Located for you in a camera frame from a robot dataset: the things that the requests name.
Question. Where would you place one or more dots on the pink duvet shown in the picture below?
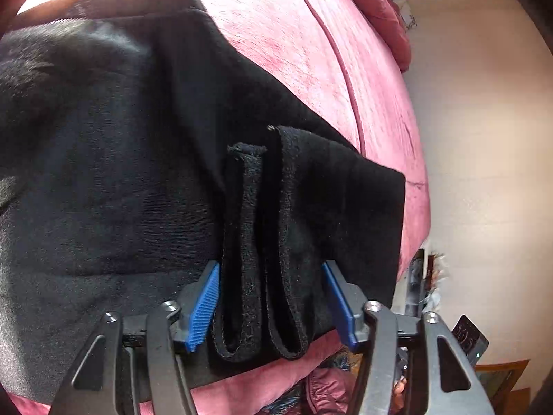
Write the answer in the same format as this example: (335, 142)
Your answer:
(380, 13)

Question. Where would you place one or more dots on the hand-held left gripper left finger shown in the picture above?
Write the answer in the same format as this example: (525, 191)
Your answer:
(203, 307)

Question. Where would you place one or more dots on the pink bed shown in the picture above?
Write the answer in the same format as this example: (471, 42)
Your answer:
(345, 73)

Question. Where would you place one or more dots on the white floral headboard panel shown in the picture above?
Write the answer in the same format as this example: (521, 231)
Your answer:
(408, 15)

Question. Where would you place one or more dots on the wooden furniture frame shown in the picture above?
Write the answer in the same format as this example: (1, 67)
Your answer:
(505, 380)

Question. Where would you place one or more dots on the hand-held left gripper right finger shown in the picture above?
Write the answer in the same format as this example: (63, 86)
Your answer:
(339, 307)

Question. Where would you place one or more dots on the dark clutter pile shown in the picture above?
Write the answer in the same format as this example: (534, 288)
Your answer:
(427, 285)

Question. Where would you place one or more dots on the black pants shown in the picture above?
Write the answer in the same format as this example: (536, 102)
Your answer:
(129, 181)

